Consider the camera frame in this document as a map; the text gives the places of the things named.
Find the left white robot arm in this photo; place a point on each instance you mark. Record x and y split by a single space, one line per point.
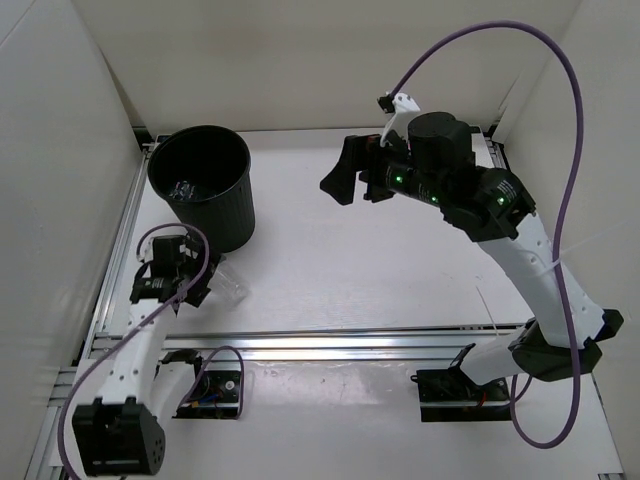
121 431

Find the blue label bottle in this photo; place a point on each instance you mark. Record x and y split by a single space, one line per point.
184 191

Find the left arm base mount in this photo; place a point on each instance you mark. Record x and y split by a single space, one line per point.
217 395

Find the clear crushed plastic bottle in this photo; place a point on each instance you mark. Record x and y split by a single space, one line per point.
228 286

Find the aluminium frame rail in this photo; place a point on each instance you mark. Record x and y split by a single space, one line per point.
439 344

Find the black plastic waste bin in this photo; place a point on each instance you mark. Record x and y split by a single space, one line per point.
218 161

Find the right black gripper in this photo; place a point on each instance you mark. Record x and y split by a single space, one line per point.
340 183

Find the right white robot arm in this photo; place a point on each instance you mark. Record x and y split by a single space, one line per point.
563 337

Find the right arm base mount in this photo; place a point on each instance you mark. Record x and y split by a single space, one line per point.
447 397

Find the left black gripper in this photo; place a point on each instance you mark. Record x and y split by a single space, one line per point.
197 297

